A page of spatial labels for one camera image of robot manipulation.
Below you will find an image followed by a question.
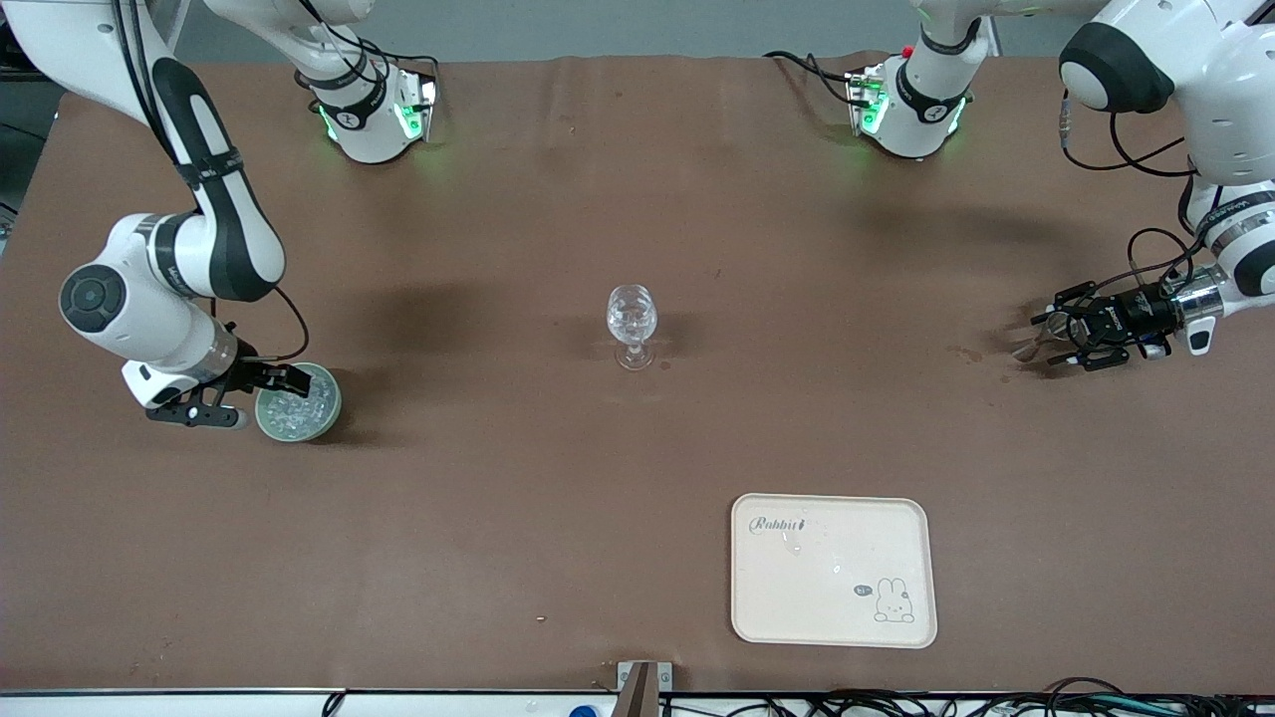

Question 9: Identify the black left base cable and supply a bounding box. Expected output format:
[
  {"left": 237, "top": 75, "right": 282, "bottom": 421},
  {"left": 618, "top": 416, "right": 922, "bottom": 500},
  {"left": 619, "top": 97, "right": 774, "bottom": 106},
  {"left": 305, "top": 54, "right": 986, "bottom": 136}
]
[{"left": 764, "top": 50, "right": 860, "bottom": 107}]

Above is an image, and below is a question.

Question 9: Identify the clear wine glass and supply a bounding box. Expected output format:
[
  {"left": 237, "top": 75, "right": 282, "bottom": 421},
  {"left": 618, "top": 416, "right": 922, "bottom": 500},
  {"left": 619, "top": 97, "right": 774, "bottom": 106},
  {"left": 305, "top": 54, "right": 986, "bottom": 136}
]
[{"left": 606, "top": 284, "right": 658, "bottom": 371}]

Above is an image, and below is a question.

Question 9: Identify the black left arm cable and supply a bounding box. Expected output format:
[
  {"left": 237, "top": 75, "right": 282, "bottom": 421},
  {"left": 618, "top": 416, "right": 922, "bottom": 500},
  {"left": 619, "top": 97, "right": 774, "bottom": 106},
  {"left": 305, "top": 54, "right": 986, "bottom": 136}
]
[{"left": 1058, "top": 88, "right": 1212, "bottom": 300}]

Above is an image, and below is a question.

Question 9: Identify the grey metal camera bracket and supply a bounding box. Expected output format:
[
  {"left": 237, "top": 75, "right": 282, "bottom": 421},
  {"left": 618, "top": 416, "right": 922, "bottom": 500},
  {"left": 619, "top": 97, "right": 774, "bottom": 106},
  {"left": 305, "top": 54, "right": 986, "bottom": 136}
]
[{"left": 617, "top": 660, "right": 673, "bottom": 717}]

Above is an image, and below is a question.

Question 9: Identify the black right base cable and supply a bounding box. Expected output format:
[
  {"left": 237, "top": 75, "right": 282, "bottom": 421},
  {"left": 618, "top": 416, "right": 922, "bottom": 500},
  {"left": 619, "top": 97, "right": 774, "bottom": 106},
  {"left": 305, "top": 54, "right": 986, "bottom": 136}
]
[{"left": 299, "top": 0, "right": 441, "bottom": 93}]

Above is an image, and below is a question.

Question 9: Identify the green ceramic bowl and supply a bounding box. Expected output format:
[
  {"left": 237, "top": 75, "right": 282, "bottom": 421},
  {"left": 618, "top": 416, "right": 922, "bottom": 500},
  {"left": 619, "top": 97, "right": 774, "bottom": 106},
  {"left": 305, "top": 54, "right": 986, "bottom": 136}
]
[{"left": 255, "top": 361, "right": 343, "bottom": 443}]

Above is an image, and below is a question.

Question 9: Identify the clear ice cubes pile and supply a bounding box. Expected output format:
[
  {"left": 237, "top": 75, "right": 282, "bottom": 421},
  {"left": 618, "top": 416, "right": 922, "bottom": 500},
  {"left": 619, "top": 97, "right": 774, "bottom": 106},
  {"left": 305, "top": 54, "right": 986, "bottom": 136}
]
[{"left": 264, "top": 370, "right": 336, "bottom": 436}]

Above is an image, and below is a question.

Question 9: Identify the cream rabbit print tray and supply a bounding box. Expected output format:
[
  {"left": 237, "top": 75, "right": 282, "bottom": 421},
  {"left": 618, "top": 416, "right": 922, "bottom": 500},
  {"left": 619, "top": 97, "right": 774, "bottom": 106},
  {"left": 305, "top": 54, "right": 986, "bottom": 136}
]
[{"left": 730, "top": 493, "right": 938, "bottom": 649}]

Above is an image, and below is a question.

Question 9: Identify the brown table cover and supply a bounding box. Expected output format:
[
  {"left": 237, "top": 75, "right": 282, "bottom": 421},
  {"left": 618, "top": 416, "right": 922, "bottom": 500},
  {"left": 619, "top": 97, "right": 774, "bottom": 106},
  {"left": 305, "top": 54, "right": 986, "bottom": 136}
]
[{"left": 0, "top": 52, "right": 1275, "bottom": 694}]

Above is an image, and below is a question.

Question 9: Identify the black cable bundle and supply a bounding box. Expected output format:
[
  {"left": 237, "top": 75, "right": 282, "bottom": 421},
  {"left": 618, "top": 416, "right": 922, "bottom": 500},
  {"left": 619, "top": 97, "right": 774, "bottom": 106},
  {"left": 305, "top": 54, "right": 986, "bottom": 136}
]
[{"left": 662, "top": 677, "right": 1275, "bottom": 717}]

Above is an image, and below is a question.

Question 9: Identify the black base cable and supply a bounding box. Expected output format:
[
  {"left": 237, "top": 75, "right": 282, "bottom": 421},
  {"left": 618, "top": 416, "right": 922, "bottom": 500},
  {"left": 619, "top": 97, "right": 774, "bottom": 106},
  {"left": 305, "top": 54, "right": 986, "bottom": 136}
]
[
  {"left": 299, "top": 0, "right": 441, "bottom": 93},
  {"left": 764, "top": 50, "right": 860, "bottom": 107}
]

